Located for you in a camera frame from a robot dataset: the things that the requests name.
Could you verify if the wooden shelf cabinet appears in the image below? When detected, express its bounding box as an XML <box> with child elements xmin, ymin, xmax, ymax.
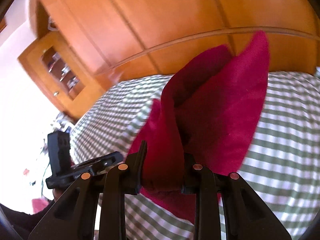
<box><xmin>18</xmin><ymin>32</ymin><xmax>105</xmax><ymax>121</ymax></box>

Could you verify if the wooden wall panelling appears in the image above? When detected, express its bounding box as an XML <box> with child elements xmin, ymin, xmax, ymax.
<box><xmin>39</xmin><ymin>0</ymin><xmax>319</xmax><ymax>73</ymax></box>

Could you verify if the green white checkered bedsheet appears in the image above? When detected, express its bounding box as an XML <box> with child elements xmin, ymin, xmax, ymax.
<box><xmin>70</xmin><ymin>72</ymin><xmax>319</xmax><ymax>239</ymax></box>

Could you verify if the magenta red cloth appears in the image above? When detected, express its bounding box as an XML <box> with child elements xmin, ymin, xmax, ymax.
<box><xmin>129</xmin><ymin>31</ymin><xmax>270</xmax><ymax>222</ymax></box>

